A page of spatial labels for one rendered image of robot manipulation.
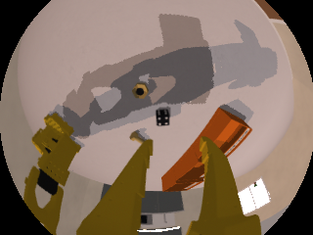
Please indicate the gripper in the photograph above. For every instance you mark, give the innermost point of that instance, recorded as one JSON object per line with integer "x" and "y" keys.
{"x": 119, "y": 211}

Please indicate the orange labelled storage bins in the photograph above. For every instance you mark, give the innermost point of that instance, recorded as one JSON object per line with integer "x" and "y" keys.
{"x": 236, "y": 131}

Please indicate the black die with white pips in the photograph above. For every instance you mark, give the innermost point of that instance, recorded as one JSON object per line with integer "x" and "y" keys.
{"x": 162, "y": 117}

